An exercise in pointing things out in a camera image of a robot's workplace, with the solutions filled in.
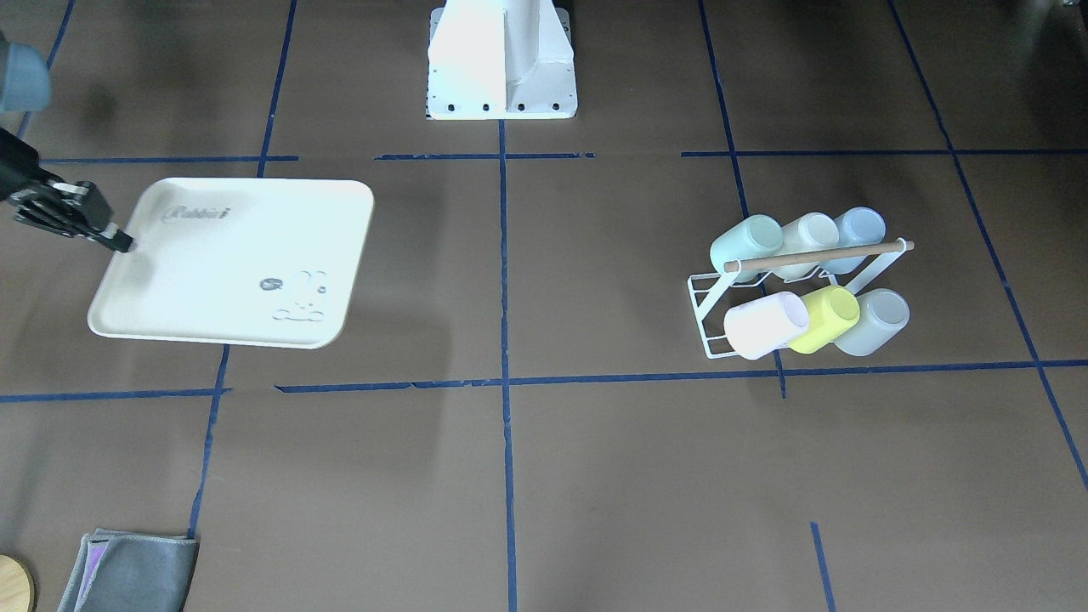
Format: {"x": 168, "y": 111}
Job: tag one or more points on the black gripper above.
{"x": 16, "y": 167}

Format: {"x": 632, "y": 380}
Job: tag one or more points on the green cup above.
{"x": 758, "y": 236}

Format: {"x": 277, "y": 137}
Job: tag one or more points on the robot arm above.
{"x": 26, "y": 86}

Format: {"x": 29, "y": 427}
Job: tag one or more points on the cream rabbit print tray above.
{"x": 243, "y": 261}

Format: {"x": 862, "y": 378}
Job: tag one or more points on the pink cup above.
{"x": 759, "y": 327}

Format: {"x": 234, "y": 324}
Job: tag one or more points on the white cup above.
{"x": 813, "y": 232}

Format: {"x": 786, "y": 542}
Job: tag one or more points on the yellow cup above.
{"x": 832, "y": 311}

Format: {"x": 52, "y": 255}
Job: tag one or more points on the light blue cup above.
{"x": 858, "y": 227}

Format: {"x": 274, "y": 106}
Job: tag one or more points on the grey cup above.
{"x": 883, "y": 314}

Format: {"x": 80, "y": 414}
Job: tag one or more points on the grey folded cloth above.
{"x": 117, "y": 570}

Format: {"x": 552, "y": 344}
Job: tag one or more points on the wooden stand with round base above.
{"x": 18, "y": 590}

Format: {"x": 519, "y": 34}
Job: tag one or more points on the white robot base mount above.
{"x": 500, "y": 60}

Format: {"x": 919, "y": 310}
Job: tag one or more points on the white wire cup rack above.
{"x": 706, "y": 291}

